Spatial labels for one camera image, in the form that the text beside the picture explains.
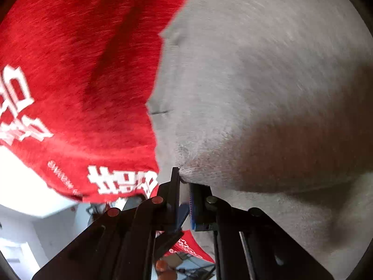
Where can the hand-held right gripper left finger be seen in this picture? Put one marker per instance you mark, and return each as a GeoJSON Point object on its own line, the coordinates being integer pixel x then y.
{"type": "Point", "coordinates": [176, 201]}

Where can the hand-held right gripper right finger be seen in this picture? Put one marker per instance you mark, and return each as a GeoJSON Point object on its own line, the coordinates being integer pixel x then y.
{"type": "Point", "coordinates": [192, 210]}

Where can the grey small garment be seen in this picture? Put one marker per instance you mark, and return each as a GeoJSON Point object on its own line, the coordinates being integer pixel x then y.
{"type": "Point", "coordinates": [247, 93]}

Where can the red printed blanket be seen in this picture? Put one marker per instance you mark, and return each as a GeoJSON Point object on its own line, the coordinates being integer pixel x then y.
{"type": "Point", "coordinates": [78, 73]}

